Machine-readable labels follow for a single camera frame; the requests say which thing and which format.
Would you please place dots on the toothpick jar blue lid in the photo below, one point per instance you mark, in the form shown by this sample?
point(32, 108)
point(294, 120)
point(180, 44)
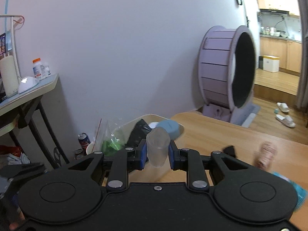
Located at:
point(171, 127)

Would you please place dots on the white slipper near doorway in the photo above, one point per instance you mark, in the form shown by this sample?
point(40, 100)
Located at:
point(283, 107)

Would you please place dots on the white cylinder speaker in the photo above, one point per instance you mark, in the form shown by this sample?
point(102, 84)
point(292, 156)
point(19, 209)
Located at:
point(9, 76)

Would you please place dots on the white box on kitchen floor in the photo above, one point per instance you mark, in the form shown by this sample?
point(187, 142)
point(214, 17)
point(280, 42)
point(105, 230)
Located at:
point(271, 63)

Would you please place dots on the clear bag with green contents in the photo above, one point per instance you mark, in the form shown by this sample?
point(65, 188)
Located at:
point(109, 138)

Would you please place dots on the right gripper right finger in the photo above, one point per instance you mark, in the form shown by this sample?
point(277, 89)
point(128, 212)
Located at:
point(190, 161)

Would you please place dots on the small black cloth item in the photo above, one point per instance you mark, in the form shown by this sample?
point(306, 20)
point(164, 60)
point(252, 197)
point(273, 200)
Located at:
point(230, 150)

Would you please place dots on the grey side desk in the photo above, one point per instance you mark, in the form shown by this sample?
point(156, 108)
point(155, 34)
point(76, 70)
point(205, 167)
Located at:
point(17, 112)

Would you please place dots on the grey curtain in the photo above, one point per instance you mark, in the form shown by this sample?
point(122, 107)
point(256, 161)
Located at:
point(301, 98)

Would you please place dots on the orange capped pill bottle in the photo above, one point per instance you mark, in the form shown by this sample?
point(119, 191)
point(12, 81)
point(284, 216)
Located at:
point(38, 69)

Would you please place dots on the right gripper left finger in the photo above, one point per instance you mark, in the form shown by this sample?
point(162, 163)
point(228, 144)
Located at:
point(124, 161)

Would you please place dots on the purple cat exercise wheel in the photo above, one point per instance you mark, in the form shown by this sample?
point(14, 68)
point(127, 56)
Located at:
point(226, 73)

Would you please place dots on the soda can on floor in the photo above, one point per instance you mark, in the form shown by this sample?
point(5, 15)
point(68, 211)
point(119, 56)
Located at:
point(84, 141)

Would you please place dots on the small translucent plastic cup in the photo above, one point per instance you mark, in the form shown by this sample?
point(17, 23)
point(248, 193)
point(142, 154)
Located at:
point(157, 142)

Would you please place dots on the black plastic bag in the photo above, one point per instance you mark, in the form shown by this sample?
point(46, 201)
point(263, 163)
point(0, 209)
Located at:
point(139, 132)

